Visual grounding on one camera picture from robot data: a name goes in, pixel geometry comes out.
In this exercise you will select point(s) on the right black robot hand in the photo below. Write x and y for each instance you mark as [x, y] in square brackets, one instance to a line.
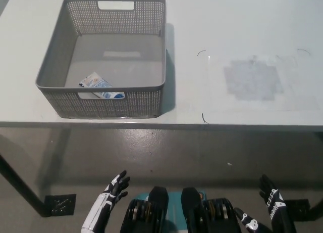
[280, 212]

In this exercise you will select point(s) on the white shampoo tube blue cap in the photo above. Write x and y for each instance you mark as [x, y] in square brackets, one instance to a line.
[96, 82]

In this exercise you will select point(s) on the grey perforated plastic basket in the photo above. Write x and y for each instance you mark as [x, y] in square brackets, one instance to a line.
[101, 105]

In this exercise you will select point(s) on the black table leg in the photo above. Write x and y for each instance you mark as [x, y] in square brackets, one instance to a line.
[318, 205]
[22, 186]

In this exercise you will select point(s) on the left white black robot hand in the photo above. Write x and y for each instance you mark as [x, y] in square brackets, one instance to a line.
[101, 210]

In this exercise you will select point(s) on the black teal robot body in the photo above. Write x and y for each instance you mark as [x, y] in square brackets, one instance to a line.
[191, 207]

